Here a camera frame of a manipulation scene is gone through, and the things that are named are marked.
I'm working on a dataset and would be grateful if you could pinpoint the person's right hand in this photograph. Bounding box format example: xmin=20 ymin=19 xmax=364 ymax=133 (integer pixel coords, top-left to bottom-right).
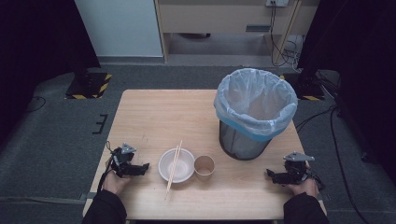
xmin=286 ymin=161 xmax=320 ymax=198

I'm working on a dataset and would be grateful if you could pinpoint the white plastic bin liner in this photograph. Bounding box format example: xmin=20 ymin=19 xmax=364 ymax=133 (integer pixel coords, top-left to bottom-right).
xmin=213 ymin=67 xmax=299 ymax=144

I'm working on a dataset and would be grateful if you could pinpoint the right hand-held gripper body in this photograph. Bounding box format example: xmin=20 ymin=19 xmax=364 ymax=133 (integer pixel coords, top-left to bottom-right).
xmin=282 ymin=151 xmax=316 ymax=185

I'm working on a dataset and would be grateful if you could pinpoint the white bowl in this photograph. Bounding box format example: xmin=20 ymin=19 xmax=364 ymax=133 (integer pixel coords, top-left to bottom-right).
xmin=157 ymin=147 xmax=196 ymax=184

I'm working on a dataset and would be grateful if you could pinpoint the person's left hand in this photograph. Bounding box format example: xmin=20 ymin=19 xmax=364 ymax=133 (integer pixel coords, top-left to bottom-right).
xmin=102 ymin=159 xmax=132 ymax=196

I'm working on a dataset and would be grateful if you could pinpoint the long black floor cable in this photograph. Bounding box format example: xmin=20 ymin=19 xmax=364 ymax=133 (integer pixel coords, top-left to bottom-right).
xmin=294 ymin=105 xmax=373 ymax=224

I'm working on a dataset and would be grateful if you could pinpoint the black hanging power cable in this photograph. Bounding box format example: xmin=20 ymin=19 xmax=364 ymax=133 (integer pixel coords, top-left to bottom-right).
xmin=269 ymin=1 xmax=279 ymax=67

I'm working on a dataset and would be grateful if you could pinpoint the wooden chopstick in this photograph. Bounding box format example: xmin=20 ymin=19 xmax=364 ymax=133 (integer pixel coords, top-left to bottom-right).
xmin=165 ymin=139 xmax=184 ymax=198
xmin=164 ymin=139 xmax=183 ymax=200

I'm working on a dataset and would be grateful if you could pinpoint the black mesh trash bin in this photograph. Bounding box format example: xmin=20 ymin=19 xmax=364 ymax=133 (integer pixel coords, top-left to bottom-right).
xmin=219 ymin=119 xmax=273 ymax=161

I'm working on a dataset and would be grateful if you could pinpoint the thin black floor cable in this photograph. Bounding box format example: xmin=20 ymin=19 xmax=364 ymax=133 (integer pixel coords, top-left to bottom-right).
xmin=25 ymin=95 xmax=47 ymax=113

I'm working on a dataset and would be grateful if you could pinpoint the tangle of cables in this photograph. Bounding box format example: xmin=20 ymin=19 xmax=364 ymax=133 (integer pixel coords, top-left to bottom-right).
xmin=275 ymin=35 xmax=304 ymax=68

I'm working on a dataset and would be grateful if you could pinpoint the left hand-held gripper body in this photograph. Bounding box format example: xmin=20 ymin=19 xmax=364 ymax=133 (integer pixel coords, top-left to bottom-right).
xmin=110 ymin=143 xmax=138 ymax=179

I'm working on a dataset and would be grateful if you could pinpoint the black curtain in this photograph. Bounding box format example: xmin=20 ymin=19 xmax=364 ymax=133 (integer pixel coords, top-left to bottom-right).
xmin=0 ymin=0 xmax=102 ymax=146
xmin=297 ymin=0 xmax=396 ymax=186

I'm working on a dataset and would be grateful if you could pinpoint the light wooden desk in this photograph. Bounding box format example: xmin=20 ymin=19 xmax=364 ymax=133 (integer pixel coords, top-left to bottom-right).
xmin=154 ymin=0 xmax=320 ymax=63

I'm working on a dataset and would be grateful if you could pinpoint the left hand-held gripper cable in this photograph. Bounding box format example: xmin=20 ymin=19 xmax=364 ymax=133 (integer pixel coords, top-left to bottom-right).
xmin=97 ymin=140 xmax=116 ymax=193

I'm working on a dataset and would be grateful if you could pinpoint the black striped stand base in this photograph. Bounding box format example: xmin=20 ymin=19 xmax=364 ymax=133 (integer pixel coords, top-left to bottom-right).
xmin=64 ymin=72 xmax=113 ymax=100
xmin=279 ymin=72 xmax=326 ymax=102

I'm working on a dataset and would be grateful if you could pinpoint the brown paper cup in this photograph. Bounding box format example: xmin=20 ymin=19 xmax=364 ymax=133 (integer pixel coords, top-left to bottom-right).
xmin=193 ymin=154 xmax=217 ymax=177

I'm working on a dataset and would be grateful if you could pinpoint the hand-held gripper cable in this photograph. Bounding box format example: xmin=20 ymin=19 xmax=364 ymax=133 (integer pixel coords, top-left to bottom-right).
xmin=306 ymin=172 xmax=327 ymax=191
xmin=97 ymin=140 xmax=116 ymax=193

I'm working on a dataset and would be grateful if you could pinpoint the right hand-held gripper cable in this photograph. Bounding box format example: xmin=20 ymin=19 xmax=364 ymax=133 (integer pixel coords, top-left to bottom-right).
xmin=306 ymin=172 xmax=327 ymax=191

